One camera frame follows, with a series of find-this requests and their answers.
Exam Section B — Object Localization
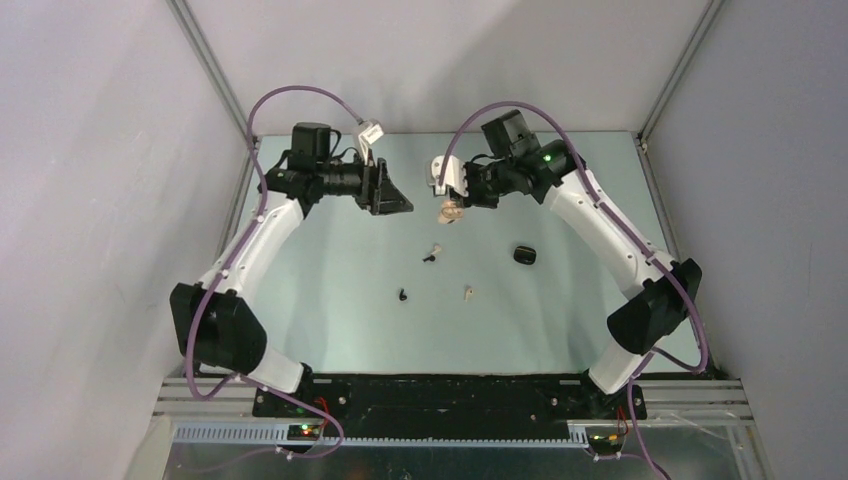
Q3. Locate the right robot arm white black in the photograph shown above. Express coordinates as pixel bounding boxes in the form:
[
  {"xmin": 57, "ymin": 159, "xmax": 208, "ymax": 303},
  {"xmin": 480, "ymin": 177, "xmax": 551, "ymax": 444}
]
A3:
[{"xmin": 428, "ymin": 102, "xmax": 702, "ymax": 418}]

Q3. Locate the white cable duct strip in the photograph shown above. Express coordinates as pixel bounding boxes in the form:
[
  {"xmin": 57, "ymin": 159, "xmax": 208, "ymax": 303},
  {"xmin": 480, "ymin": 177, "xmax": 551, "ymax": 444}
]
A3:
[{"xmin": 173, "ymin": 422, "xmax": 589, "ymax": 449}]

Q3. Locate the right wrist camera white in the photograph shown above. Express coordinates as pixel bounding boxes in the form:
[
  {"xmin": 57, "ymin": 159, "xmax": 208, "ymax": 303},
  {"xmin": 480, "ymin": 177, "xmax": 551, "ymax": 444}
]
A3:
[{"xmin": 428, "ymin": 155, "xmax": 468, "ymax": 197}]

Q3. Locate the left corner aluminium post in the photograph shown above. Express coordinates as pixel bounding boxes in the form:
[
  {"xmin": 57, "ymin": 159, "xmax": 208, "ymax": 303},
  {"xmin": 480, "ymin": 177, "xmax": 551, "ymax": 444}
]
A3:
[{"xmin": 166, "ymin": 0, "xmax": 256, "ymax": 149}]

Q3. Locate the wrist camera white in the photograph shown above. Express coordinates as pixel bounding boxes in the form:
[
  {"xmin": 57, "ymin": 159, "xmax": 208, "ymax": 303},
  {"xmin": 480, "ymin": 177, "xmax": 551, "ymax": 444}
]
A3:
[
  {"xmin": 428, "ymin": 155, "xmax": 468, "ymax": 197},
  {"xmin": 353, "ymin": 119, "xmax": 384, "ymax": 166}
]

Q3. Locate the aluminium frame rail front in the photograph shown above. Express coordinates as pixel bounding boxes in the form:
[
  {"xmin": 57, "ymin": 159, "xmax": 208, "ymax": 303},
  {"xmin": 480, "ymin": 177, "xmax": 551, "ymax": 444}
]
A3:
[{"xmin": 153, "ymin": 377, "xmax": 755, "ymax": 425}]

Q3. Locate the beige earbud charging case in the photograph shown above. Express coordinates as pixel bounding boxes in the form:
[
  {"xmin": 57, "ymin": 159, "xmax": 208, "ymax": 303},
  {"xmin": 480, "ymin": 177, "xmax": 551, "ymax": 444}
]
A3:
[{"xmin": 438, "ymin": 200, "xmax": 465, "ymax": 225}]

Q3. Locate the corner aluminium post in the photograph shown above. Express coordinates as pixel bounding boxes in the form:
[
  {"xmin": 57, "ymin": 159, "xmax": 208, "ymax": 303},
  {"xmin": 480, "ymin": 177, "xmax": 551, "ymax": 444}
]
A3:
[
  {"xmin": 166, "ymin": 0, "xmax": 256, "ymax": 149},
  {"xmin": 637, "ymin": 0, "xmax": 726, "ymax": 144}
]

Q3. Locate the right corner aluminium post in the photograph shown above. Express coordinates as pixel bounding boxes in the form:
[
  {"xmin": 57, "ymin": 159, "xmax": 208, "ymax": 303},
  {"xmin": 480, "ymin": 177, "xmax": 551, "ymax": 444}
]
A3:
[{"xmin": 637, "ymin": 0, "xmax": 726, "ymax": 144}]

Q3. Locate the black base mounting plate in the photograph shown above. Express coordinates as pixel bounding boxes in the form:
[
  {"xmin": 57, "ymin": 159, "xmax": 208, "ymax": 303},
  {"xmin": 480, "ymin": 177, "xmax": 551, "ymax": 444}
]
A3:
[{"xmin": 295, "ymin": 374, "xmax": 647, "ymax": 440}]

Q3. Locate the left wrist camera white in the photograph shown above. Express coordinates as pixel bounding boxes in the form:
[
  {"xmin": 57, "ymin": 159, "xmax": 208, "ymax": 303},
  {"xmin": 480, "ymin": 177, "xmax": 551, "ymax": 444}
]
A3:
[{"xmin": 353, "ymin": 119, "xmax": 384, "ymax": 166}]

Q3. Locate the black earbud charging case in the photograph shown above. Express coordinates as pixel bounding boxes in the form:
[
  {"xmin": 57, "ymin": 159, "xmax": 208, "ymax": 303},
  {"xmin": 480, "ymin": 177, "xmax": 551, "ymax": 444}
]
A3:
[{"xmin": 513, "ymin": 245, "xmax": 537, "ymax": 266}]

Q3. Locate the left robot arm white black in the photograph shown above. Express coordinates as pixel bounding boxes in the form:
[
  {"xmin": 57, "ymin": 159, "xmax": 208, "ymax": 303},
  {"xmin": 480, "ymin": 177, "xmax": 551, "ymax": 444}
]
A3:
[{"xmin": 170, "ymin": 120, "xmax": 414, "ymax": 417}]

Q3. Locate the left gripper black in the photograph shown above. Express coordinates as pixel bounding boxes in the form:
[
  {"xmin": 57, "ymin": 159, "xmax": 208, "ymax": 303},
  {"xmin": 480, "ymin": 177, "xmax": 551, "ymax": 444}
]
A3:
[{"xmin": 316, "ymin": 148, "xmax": 413, "ymax": 215}]

